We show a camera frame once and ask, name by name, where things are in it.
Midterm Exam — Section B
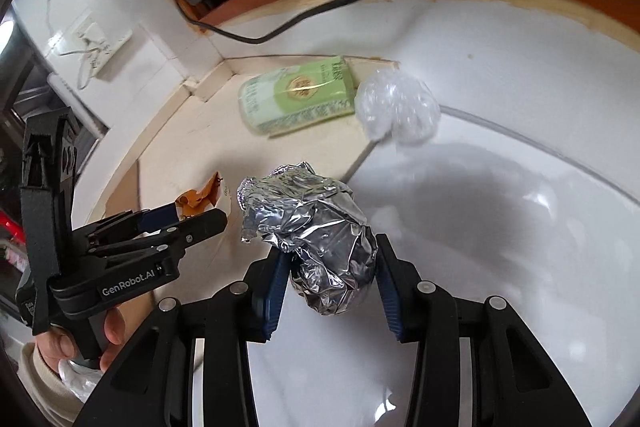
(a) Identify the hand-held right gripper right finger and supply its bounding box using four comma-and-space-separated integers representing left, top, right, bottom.
372, 233, 593, 427

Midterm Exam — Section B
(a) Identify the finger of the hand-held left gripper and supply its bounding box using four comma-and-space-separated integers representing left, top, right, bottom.
85, 208, 229, 265
82, 202, 182, 248

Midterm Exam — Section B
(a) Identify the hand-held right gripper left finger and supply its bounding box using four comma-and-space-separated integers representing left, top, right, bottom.
75, 252, 293, 427

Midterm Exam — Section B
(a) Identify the brown wrapper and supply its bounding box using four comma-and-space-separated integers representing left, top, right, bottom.
175, 172, 231, 220

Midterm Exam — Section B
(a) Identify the aluminium foil ball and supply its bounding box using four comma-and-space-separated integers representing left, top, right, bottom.
237, 161, 378, 318

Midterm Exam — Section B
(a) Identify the person's left forearm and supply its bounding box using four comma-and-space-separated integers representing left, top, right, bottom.
20, 342, 101, 427

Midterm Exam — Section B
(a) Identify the person's left hand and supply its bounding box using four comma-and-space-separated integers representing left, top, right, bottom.
35, 307, 127, 373

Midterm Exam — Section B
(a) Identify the red packet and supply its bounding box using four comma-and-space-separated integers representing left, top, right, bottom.
0, 207, 26, 248

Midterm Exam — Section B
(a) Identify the clear plastic bag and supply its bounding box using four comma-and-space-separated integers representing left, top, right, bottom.
57, 358, 105, 403

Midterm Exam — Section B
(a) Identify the light green packet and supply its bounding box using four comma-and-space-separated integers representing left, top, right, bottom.
239, 56, 357, 138

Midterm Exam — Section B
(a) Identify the clear plastic wrap ball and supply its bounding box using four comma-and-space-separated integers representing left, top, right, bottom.
354, 69, 442, 145

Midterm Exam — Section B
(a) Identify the white cable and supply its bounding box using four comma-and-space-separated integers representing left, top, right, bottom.
47, 34, 108, 90

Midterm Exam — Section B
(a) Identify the white wall socket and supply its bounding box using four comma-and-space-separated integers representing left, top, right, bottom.
50, 9, 133, 80

